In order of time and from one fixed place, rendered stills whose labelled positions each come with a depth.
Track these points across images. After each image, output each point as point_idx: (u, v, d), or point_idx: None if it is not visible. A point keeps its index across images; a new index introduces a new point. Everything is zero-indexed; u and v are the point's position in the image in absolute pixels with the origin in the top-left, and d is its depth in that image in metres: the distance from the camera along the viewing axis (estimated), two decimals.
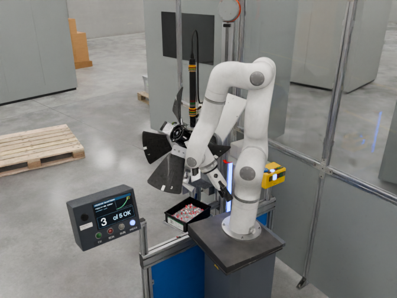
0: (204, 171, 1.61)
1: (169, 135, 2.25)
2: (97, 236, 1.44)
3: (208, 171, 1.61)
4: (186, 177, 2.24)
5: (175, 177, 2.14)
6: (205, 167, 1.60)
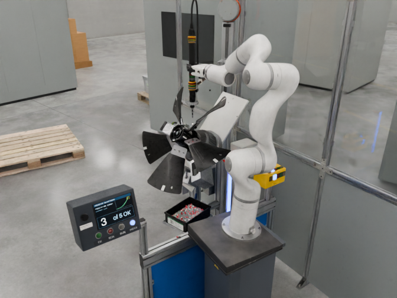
0: (207, 67, 1.80)
1: (181, 121, 2.23)
2: (97, 236, 1.44)
3: (205, 70, 1.82)
4: (186, 177, 2.24)
5: (156, 151, 2.35)
6: (207, 70, 1.79)
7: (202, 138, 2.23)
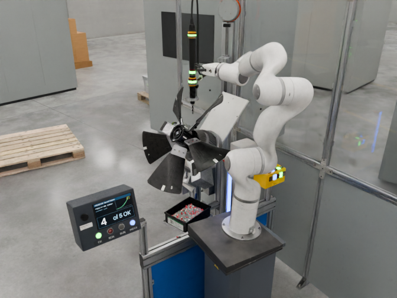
0: (218, 65, 1.72)
1: (192, 126, 2.15)
2: (97, 236, 1.44)
3: (217, 68, 1.73)
4: (186, 177, 2.24)
5: (176, 112, 2.39)
6: (218, 68, 1.71)
7: (202, 138, 2.23)
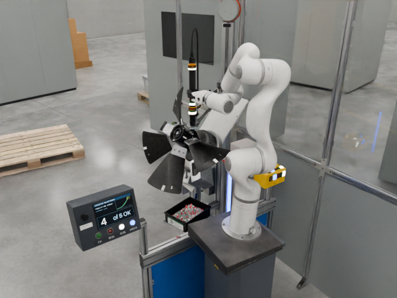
0: (206, 94, 1.86)
1: None
2: (97, 236, 1.44)
3: (205, 97, 1.88)
4: (186, 177, 2.24)
5: (176, 112, 2.39)
6: (206, 97, 1.85)
7: (202, 138, 2.23)
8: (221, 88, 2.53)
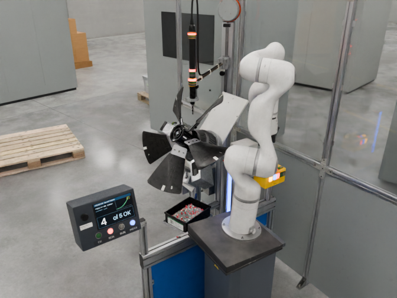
0: None
1: (192, 126, 2.15)
2: (97, 236, 1.44)
3: None
4: (186, 177, 2.24)
5: (176, 112, 2.39)
6: None
7: (202, 138, 2.23)
8: (221, 65, 2.46)
